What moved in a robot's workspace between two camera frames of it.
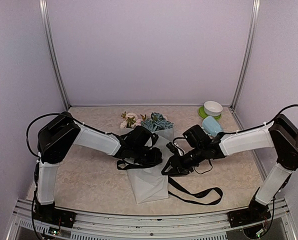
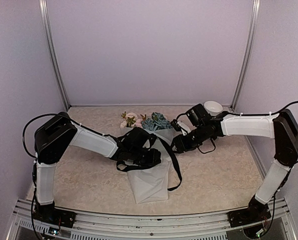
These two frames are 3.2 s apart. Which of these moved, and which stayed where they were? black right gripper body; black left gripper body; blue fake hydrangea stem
Moved: black right gripper body
Stayed: black left gripper body; blue fake hydrangea stem
